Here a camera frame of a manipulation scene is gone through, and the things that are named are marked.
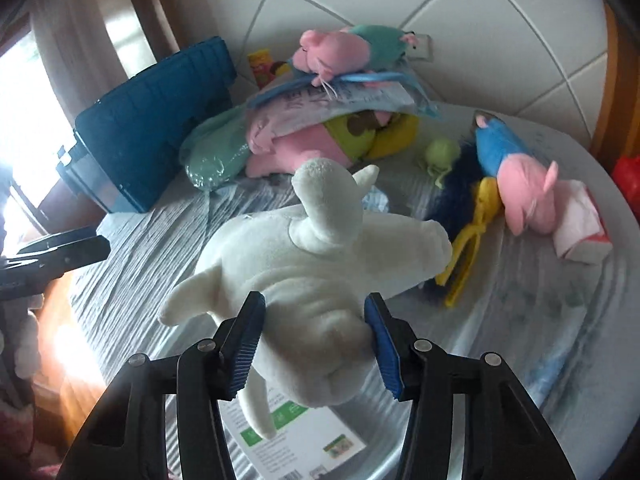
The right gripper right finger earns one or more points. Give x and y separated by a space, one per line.
505 436

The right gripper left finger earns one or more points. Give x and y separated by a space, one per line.
124 436

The white green book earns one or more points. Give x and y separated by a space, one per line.
310 442

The white plush green mane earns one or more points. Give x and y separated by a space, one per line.
315 263

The striped bed sheet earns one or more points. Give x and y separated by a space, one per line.
569 331

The blue plastic storage crate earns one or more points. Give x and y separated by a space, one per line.
126 149

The teal cushion in plastic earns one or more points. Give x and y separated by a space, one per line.
216 150

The pink white tissue pack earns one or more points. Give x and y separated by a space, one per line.
580 235

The dark blue furry item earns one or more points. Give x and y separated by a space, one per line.
453 207

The pink pig plush blue shirt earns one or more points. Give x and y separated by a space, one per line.
525 185

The large pink plush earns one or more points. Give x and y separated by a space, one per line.
292 151

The green ball toy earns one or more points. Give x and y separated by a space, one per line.
438 158

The red plastic bag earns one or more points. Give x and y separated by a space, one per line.
626 175

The red yellow chips can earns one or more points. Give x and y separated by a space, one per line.
260 63

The yellow black toy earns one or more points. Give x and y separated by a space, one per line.
279 68

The yellow green plush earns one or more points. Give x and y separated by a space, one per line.
372 134

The pink pig plush teal hat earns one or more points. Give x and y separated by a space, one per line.
351 50

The white wall sockets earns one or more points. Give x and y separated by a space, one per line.
422 50

